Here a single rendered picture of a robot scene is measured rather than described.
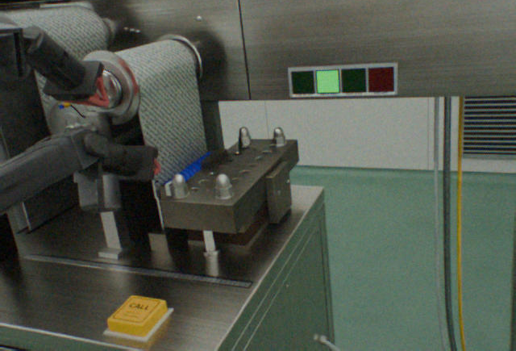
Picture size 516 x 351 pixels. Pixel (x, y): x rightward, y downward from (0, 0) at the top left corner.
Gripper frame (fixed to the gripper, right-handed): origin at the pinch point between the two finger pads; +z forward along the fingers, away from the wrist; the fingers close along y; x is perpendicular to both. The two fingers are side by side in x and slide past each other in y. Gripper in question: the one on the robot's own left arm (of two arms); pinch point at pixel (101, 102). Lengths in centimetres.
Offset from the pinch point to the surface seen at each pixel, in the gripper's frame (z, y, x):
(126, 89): 1.5, 3.3, 3.5
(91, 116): 2.9, -4.0, -1.6
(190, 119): 23.1, 5.8, 8.2
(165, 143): 16.0, 5.4, -1.2
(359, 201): 248, 10, 61
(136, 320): 4.5, 16.2, -37.3
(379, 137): 262, 17, 114
